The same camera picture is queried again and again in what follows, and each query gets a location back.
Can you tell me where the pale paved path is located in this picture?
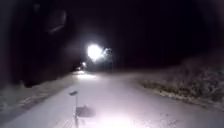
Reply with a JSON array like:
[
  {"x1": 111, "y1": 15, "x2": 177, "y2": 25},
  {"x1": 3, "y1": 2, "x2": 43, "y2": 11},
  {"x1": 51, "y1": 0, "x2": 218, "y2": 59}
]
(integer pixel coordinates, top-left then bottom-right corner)
[{"x1": 0, "y1": 70, "x2": 224, "y2": 128}]

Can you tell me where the robot's own part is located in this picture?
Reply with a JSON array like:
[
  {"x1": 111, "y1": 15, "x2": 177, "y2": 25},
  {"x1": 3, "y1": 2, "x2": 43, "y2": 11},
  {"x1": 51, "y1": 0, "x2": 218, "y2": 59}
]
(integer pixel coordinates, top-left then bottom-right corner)
[{"x1": 73, "y1": 112, "x2": 79, "y2": 128}]

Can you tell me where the leaf-strewn grass verge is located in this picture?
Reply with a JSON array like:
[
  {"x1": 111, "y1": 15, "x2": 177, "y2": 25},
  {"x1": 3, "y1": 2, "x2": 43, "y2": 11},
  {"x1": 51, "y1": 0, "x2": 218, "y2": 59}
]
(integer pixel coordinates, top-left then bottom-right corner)
[{"x1": 0, "y1": 73, "x2": 80, "y2": 116}]

